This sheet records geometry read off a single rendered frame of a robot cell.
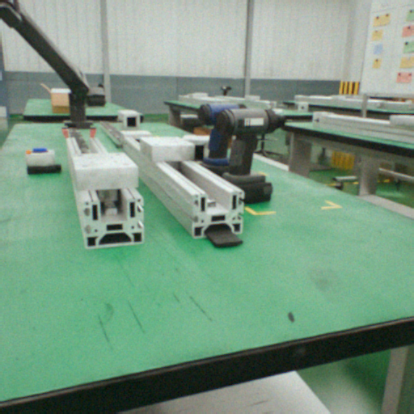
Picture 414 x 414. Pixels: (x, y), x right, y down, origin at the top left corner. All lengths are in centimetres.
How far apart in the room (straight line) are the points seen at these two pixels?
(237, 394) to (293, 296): 73
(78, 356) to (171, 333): 10
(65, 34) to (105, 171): 1176
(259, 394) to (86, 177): 81
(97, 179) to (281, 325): 43
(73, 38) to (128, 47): 143
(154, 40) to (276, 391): 1196
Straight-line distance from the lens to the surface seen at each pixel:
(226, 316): 55
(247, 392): 132
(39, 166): 137
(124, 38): 1271
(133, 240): 76
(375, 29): 463
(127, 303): 58
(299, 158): 316
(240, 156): 100
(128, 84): 1263
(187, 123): 640
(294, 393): 134
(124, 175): 80
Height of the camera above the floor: 106
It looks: 17 degrees down
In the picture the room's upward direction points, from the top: 1 degrees clockwise
